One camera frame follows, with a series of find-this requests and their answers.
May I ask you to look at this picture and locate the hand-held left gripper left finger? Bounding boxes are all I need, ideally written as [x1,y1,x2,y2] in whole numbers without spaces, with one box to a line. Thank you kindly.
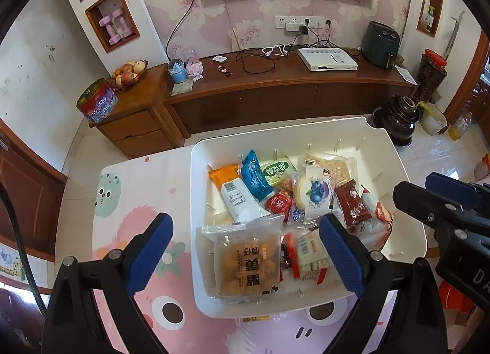
[41,212,174,354]

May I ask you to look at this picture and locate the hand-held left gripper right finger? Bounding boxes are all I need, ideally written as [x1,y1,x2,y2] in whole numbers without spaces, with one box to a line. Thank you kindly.
[319,214,448,354]

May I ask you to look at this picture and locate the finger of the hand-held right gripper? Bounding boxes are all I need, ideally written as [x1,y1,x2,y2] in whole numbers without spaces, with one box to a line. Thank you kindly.
[392,181,483,240]
[425,172,490,209]

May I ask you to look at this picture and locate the white and red large packet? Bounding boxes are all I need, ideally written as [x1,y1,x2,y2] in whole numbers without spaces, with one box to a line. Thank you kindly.
[345,201,394,251]

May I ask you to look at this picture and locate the red-edged packet of dark candy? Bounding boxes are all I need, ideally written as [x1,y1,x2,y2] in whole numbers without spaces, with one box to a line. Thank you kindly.
[281,229,334,282]

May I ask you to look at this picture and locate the dark red snack packet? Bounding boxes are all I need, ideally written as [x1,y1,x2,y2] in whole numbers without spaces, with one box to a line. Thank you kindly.
[335,180,373,226]

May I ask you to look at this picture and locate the white plastic bin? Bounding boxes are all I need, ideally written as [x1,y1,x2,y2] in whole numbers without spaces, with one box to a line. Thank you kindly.
[190,117,428,319]

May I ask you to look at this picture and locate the blueberry cake packet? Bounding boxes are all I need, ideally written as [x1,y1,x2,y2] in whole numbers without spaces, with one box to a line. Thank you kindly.
[291,170,335,222]

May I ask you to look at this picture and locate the small red snack packet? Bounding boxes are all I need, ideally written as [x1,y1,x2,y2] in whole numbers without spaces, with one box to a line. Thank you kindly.
[264,191,293,222]

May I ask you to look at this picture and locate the clear bag of pale puffs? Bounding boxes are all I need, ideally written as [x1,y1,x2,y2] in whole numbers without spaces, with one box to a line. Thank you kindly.
[306,153,358,186]

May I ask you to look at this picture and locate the large bag of fried balls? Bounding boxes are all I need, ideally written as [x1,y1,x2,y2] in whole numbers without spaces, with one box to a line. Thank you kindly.
[196,215,286,304]

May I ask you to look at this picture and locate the orange and white snack packet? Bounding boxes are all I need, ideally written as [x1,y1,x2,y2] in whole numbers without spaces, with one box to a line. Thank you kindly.
[209,163,269,226]

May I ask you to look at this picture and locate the green snack packet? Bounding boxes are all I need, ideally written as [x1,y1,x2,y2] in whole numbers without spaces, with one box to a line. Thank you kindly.
[261,157,295,186]

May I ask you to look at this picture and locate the blue snack packet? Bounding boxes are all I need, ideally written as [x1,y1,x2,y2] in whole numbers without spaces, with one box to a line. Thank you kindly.
[241,151,273,202]

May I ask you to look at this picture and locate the red plastic stool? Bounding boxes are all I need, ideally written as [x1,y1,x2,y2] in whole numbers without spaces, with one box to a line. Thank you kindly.
[438,281,475,312]

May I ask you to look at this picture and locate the yellow oil bottle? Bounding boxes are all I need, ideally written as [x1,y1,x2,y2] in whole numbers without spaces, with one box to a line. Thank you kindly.
[449,112,472,141]

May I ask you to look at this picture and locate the printed cartoon tablecloth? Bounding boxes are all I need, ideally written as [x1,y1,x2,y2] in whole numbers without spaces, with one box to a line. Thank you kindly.
[90,145,429,354]

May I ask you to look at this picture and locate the white bucket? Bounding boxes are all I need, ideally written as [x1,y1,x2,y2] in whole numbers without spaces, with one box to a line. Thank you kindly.
[420,102,449,136]

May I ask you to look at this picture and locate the brown ceramic jar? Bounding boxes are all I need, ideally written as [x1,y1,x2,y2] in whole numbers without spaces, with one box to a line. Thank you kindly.
[372,96,420,147]

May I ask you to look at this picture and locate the tall dark patterned vase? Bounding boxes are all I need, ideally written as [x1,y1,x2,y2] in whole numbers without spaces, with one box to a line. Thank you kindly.
[415,49,448,104]

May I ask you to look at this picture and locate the white paper sheet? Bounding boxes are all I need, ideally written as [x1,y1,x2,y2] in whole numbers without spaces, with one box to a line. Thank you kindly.
[394,64,418,86]

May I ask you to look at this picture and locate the brown wooden door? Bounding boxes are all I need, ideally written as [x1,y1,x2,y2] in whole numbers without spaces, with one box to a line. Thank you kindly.
[0,117,70,263]

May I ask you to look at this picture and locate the metal pole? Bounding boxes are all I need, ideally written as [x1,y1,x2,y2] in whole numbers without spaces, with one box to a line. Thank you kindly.
[446,10,466,56]

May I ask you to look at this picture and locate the red round tin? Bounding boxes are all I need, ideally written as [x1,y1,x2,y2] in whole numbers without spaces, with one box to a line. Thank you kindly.
[77,79,119,124]

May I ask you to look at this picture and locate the green air fryer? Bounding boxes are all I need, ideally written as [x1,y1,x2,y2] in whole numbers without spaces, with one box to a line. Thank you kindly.
[362,21,401,69]

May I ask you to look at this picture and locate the white set-top box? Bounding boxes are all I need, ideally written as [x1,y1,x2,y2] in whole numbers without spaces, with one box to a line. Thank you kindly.
[298,47,358,72]

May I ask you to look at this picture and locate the wooden television cabinet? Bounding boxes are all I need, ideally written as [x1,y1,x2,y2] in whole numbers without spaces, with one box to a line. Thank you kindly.
[89,46,419,159]

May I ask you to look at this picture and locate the bowl of fruit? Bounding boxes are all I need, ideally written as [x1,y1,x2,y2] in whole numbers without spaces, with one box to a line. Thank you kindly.
[111,59,149,91]

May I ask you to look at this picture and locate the blue snow globe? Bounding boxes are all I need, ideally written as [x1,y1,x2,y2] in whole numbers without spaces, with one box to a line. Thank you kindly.
[168,59,188,83]

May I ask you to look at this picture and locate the pink plush toy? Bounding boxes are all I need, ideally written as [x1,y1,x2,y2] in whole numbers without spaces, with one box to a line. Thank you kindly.
[186,52,204,81]

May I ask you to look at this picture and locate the pink dumbbell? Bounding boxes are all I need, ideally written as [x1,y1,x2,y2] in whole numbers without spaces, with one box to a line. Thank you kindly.
[99,17,120,44]
[111,10,133,39]

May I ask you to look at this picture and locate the thick black cable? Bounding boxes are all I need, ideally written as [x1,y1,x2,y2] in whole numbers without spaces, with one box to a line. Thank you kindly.
[0,184,48,312]

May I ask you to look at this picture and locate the thin black cable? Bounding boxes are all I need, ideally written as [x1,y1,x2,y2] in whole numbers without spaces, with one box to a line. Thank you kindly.
[235,48,276,75]

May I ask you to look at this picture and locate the white charging cable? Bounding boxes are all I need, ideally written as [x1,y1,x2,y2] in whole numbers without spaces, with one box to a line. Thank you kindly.
[262,44,288,58]

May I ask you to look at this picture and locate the white wall power outlets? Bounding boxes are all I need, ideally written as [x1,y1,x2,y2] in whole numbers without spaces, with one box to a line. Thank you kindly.
[274,15,332,32]

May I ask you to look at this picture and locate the black television cable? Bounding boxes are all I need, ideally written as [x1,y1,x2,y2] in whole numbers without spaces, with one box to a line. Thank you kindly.
[165,0,200,62]

